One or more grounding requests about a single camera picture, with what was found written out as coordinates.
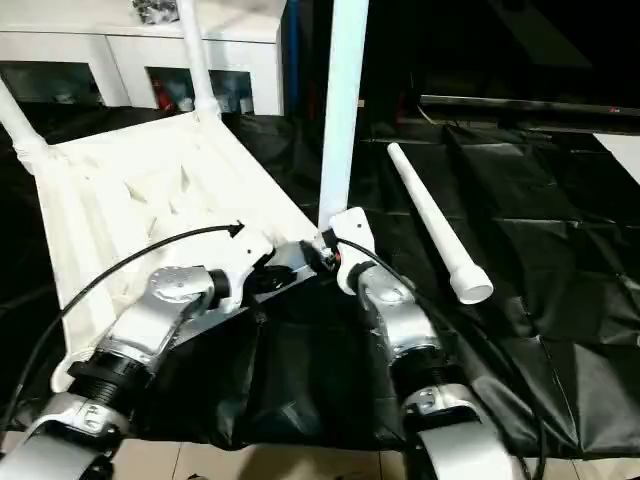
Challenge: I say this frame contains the white glass-door cabinet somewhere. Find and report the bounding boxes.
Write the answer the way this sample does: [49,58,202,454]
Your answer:
[0,0,285,118]

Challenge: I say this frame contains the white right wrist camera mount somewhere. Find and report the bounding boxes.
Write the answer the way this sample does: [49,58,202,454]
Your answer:
[326,206,377,297]

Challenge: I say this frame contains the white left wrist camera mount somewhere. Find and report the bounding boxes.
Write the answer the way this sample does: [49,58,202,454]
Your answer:
[221,223,277,317]

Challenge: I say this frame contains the white drawer unit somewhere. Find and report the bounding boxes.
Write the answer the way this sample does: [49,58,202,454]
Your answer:
[593,133,640,185]

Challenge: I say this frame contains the white plastic table leg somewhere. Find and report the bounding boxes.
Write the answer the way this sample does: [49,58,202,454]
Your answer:
[387,142,495,306]
[317,0,371,230]
[173,0,225,125]
[0,77,52,165]

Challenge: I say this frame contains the black backdrop cloth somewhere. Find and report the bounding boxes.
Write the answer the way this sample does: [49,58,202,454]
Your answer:
[367,0,640,101]

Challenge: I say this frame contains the black flat monitor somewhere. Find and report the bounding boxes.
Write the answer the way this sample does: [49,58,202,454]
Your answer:
[418,94,640,127]

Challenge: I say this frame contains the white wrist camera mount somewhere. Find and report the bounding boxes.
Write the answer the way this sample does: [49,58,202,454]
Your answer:
[326,206,377,297]
[221,223,277,317]

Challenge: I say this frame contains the white plastic table top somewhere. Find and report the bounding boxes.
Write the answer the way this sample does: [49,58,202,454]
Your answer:
[19,110,327,395]

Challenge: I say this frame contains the black mat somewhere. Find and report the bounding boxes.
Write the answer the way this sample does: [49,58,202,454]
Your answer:
[0,102,640,461]

